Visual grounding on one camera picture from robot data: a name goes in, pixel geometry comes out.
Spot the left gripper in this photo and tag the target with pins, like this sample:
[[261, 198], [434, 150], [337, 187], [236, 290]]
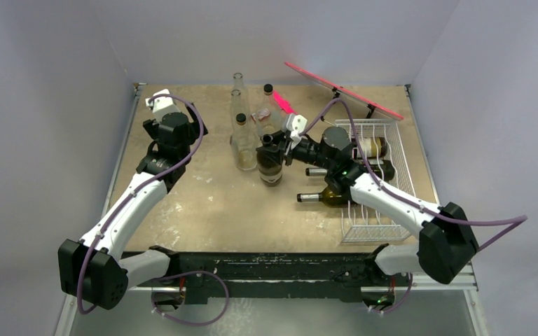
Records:
[[195, 127]]

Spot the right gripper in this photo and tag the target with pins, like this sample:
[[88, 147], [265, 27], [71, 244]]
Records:
[[278, 149]]

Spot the dark green wine bottle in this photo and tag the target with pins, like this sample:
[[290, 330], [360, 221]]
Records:
[[271, 176]]

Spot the clear bottle black cap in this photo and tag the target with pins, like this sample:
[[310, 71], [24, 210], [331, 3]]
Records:
[[273, 124]]

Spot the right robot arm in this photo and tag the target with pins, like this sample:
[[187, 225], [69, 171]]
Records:
[[442, 248]]

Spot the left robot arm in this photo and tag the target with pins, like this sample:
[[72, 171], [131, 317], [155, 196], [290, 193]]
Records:
[[92, 268]]

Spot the gold foil wine bottle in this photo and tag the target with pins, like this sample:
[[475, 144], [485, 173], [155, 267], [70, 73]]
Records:
[[371, 147]]

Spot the dark bottle silver cap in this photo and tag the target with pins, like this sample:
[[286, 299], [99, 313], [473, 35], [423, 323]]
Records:
[[384, 169]]

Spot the small red box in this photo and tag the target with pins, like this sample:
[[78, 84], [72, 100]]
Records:
[[261, 115]]

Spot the pink plastic clip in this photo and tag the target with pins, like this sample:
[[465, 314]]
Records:
[[282, 103]]

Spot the pink framed mirror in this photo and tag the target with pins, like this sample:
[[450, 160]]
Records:
[[341, 92]]

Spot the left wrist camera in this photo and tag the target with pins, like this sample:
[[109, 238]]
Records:
[[160, 105]]

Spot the white wire wine rack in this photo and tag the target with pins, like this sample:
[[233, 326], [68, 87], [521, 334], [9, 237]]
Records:
[[382, 212]]

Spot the black table front frame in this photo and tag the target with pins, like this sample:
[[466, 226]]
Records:
[[348, 277]]

